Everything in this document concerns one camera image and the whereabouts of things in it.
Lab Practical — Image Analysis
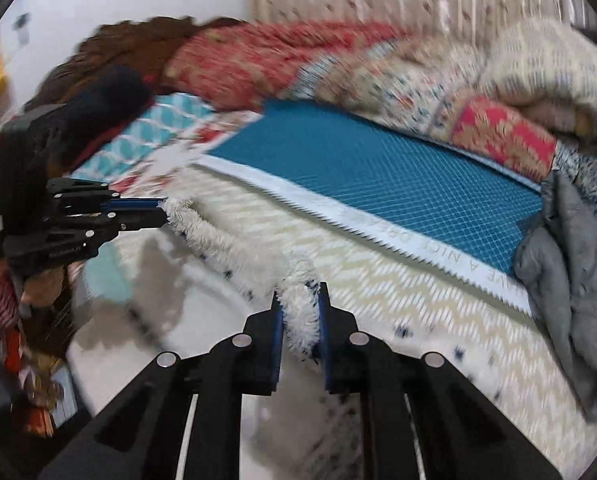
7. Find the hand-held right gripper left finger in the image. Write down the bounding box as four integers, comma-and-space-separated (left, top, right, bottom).
38, 287, 285, 480

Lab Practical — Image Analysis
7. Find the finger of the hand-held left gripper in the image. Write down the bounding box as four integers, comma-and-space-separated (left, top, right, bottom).
47, 177, 166, 217
0, 208, 170, 262

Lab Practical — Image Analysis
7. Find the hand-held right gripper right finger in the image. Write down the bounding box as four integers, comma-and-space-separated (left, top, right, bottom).
318, 281, 563, 480

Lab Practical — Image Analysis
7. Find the white spotted fleece garment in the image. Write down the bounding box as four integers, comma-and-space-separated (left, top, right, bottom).
66, 196, 499, 480

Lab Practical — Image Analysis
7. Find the person's left hand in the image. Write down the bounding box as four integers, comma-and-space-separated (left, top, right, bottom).
16, 260, 72, 318

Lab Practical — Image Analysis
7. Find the beige chevron blanket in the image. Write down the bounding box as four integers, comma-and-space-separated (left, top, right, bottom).
103, 164, 597, 480

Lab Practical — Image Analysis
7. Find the teal lattice patchwork sheet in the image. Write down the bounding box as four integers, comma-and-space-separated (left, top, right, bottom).
71, 91, 265, 197

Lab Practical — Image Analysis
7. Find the brown furry blanket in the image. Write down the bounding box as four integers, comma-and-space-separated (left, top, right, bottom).
23, 16, 245, 112

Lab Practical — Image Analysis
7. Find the teal mat with white border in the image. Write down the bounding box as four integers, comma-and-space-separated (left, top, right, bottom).
198, 98, 545, 319

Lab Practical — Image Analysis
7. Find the red patterned patchwork quilt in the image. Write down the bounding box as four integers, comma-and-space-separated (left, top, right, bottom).
162, 19, 559, 182

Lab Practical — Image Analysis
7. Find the grey garment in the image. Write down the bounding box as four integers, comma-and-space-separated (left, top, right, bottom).
512, 170, 597, 428

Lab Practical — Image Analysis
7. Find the blue speckled white cloth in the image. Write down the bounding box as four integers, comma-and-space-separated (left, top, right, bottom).
552, 139, 597, 242

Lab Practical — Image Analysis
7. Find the beige knit blanket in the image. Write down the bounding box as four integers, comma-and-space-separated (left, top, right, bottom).
478, 16, 597, 137

